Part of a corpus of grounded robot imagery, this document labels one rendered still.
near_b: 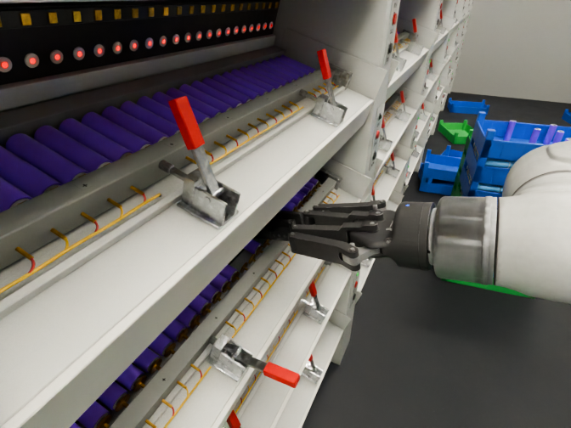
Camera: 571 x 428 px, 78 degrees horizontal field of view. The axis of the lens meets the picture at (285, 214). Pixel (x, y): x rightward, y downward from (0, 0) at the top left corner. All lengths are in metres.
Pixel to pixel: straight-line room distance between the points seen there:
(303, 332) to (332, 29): 0.53
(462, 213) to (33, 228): 0.35
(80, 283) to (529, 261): 0.34
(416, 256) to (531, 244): 0.10
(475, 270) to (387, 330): 0.82
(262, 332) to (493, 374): 0.86
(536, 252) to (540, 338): 1.01
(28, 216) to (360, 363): 0.96
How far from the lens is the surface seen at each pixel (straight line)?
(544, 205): 0.38
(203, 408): 0.40
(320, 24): 0.66
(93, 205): 0.26
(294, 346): 0.67
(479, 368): 1.20
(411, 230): 0.39
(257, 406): 0.61
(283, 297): 0.48
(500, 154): 1.18
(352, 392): 1.04
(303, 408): 0.84
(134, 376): 0.39
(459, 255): 0.38
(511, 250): 0.37
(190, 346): 0.39
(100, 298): 0.23
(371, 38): 0.63
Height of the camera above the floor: 0.88
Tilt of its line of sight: 32 degrees down
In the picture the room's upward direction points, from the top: straight up
